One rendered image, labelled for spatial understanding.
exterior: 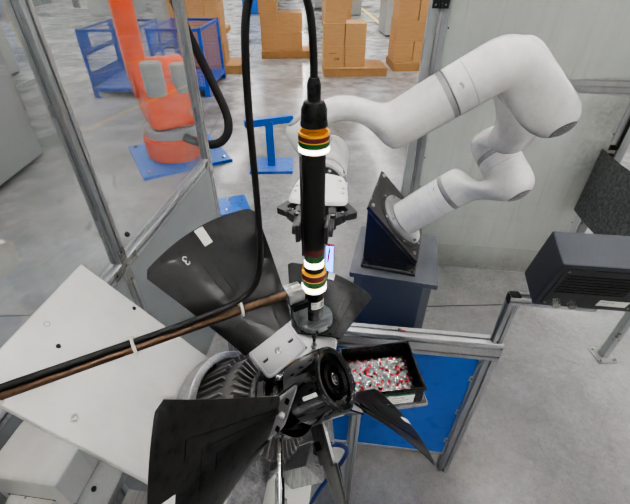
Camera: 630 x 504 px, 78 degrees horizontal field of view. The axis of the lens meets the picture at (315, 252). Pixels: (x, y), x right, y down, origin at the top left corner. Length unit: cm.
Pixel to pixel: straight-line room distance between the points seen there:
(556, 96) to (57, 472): 122
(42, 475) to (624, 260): 139
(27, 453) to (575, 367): 246
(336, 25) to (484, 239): 592
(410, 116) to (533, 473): 178
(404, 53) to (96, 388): 843
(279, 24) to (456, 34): 765
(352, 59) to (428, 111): 746
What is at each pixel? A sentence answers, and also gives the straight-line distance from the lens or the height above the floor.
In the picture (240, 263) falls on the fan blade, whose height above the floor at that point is 139.
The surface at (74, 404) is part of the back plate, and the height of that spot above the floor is 126.
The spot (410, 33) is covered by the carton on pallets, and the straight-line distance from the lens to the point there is 875.
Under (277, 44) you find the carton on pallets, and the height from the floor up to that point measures 27.
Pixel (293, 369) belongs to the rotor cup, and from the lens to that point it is 72.
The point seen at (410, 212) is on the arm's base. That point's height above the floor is 114.
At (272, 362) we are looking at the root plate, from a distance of 73.
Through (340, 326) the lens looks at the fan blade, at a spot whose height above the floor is 118.
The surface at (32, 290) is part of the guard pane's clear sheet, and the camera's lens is 120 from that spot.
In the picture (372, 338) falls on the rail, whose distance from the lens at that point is 130.
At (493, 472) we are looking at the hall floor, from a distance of 213.
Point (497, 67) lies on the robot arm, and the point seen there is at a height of 167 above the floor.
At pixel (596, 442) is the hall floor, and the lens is 243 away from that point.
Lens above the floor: 182
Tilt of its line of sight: 37 degrees down
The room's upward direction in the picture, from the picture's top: straight up
